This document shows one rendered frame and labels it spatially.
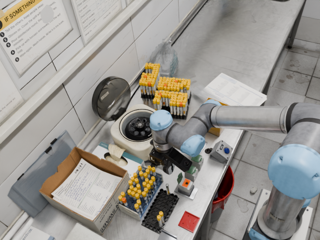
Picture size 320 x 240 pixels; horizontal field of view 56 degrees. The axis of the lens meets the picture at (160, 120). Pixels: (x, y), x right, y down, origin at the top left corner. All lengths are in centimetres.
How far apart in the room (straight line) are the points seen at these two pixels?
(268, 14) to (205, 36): 51
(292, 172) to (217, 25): 164
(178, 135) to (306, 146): 41
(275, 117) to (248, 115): 8
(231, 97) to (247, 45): 50
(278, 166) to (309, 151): 7
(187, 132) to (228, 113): 14
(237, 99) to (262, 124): 79
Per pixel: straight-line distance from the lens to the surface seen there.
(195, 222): 130
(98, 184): 136
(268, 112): 87
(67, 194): 138
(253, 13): 236
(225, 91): 170
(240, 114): 92
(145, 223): 128
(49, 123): 131
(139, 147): 135
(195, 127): 97
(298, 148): 70
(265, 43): 208
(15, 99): 115
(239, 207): 230
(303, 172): 69
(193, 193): 133
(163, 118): 98
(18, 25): 110
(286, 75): 322
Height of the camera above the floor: 209
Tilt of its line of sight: 50 degrees down
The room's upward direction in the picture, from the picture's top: 8 degrees counter-clockwise
